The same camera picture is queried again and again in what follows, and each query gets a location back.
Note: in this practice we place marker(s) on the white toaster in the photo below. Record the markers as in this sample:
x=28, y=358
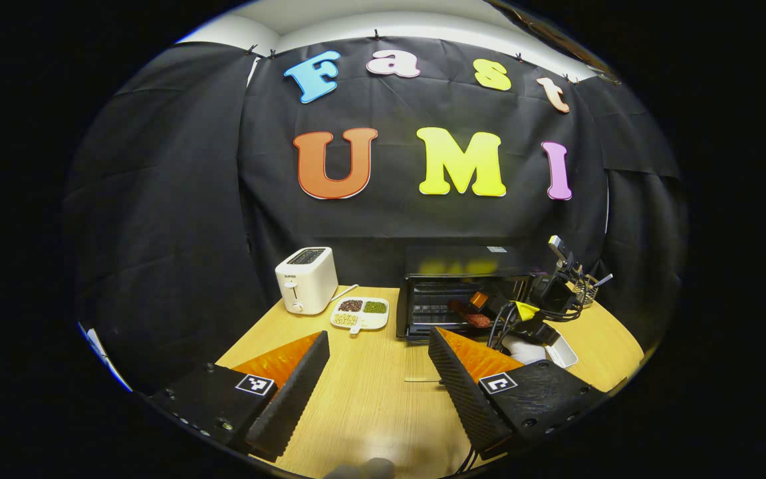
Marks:
x=306, y=279

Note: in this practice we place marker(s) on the white divided bean plate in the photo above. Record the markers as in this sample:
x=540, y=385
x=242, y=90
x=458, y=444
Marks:
x=360, y=314

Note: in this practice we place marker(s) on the black backdrop cloth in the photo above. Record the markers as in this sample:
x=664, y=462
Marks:
x=177, y=199

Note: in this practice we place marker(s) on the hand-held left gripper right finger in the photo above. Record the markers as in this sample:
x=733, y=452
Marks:
x=466, y=399

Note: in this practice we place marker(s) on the black electric oven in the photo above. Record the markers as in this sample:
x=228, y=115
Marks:
x=449, y=259

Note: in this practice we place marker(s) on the metal spoon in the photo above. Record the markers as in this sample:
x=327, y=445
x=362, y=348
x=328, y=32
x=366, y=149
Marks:
x=602, y=280

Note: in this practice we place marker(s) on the reddish brown meat piece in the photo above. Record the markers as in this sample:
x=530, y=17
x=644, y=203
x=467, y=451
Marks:
x=469, y=314

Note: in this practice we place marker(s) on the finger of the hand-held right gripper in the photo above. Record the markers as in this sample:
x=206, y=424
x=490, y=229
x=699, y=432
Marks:
x=478, y=299

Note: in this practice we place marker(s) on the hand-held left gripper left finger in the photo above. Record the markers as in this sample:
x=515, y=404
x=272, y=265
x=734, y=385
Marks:
x=290, y=399

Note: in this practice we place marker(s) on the white rectangular tray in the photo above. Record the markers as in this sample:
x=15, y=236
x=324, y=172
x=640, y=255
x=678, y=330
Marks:
x=564, y=352

